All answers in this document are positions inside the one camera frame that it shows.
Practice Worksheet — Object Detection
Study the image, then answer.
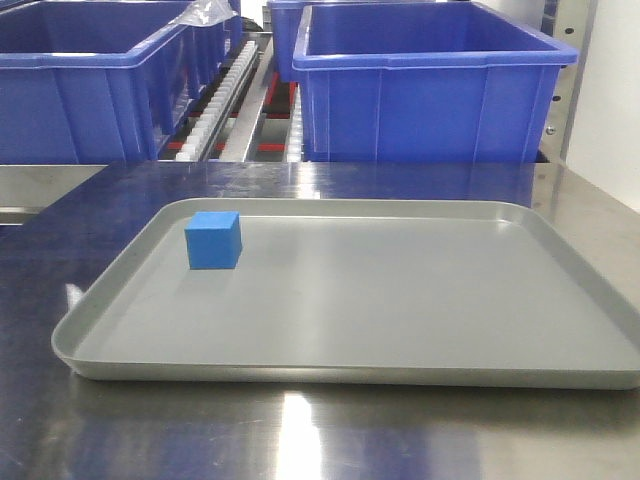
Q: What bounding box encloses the blue bin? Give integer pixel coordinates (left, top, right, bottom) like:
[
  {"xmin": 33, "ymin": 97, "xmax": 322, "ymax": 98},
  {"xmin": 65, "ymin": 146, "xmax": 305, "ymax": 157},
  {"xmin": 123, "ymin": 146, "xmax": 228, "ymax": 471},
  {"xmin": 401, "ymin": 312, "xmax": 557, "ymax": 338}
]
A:
[
  {"xmin": 194, "ymin": 0, "xmax": 243, "ymax": 86},
  {"xmin": 0, "ymin": 0, "xmax": 201, "ymax": 164},
  {"xmin": 268, "ymin": 1, "xmax": 466, "ymax": 92},
  {"xmin": 292, "ymin": 2, "xmax": 578, "ymax": 163}
]

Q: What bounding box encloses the grey plastic tray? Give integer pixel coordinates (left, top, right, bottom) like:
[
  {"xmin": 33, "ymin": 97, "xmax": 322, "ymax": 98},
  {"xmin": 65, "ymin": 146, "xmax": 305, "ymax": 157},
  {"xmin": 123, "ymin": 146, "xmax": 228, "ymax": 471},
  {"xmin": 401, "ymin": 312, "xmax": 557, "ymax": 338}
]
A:
[{"xmin": 51, "ymin": 198, "xmax": 639, "ymax": 390}]

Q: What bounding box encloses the clear plastic bag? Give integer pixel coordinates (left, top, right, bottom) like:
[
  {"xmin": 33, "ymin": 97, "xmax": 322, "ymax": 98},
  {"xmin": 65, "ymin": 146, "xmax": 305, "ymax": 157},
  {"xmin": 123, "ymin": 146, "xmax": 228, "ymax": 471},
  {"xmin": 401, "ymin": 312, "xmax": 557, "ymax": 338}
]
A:
[{"xmin": 174, "ymin": 0, "xmax": 239, "ymax": 27}]

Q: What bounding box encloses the blue bin front left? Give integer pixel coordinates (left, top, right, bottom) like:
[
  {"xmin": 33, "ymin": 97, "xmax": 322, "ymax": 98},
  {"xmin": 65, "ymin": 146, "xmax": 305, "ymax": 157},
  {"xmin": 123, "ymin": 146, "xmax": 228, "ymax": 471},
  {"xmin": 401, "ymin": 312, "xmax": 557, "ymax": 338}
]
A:
[{"xmin": 0, "ymin": 0, "xmax": 201, "ymax": 164}]

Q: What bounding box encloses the white roller conveyor track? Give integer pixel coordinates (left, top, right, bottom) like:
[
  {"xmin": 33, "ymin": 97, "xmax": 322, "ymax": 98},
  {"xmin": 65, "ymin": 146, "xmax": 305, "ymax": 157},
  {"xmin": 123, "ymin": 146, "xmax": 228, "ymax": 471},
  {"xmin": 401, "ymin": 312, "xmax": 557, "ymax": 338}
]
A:
[{"xmin": 174, "ymin": 40, "xmax": 259, "ymax": 162}]

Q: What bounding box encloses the blue cube block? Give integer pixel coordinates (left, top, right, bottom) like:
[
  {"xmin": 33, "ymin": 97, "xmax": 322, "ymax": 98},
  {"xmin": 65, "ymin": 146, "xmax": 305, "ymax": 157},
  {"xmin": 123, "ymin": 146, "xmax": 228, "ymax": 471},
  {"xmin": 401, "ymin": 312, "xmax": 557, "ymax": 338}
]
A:
[{"xmin": 184, "ymin": 211, "xmax": 242, "ymax": 270}]

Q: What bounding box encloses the blue bin front right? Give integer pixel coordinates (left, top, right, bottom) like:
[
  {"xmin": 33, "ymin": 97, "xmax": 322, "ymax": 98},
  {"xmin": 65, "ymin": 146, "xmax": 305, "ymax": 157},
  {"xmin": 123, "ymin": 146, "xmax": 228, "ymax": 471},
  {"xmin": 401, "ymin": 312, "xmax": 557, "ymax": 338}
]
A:
[{"xmin": 292, "ymin": 2, "xmax": 578, "ymax": 163}]

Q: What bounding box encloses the blue bin rear left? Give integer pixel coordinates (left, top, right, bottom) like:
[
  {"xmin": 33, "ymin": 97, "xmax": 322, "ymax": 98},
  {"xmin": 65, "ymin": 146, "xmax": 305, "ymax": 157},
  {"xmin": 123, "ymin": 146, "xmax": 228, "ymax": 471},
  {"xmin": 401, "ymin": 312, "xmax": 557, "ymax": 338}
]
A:
[{"xmin": 194, "ymin": 0, "xmax": 243, "ymax": 86}]

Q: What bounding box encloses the blue bin rear right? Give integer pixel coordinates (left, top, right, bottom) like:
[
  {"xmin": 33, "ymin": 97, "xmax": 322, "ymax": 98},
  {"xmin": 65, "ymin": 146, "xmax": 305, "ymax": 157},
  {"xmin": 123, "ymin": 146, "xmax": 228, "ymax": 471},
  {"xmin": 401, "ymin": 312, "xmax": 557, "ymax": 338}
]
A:
[{"xmin": 268, "ymin": 1, "xmax": 466, "ymax": 92}]

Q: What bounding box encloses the metal shelf divider rail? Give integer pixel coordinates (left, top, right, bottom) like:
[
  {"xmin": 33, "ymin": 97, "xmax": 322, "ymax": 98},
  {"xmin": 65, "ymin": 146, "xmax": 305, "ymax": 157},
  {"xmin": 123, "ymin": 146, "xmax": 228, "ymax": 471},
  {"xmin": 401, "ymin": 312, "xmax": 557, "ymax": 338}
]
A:
[{"xmin": 219, "ymin": 32, "xmax": 274, "ymax": 163}]

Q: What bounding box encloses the perforated metal shelf upright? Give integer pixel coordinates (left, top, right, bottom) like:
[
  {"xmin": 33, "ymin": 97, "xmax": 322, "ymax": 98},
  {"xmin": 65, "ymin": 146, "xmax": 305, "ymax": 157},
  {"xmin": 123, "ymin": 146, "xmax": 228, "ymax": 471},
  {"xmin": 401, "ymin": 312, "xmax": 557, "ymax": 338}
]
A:
[{"xmin": 539, "ymin": 0, "xmax": 598, "ymax": 163}]

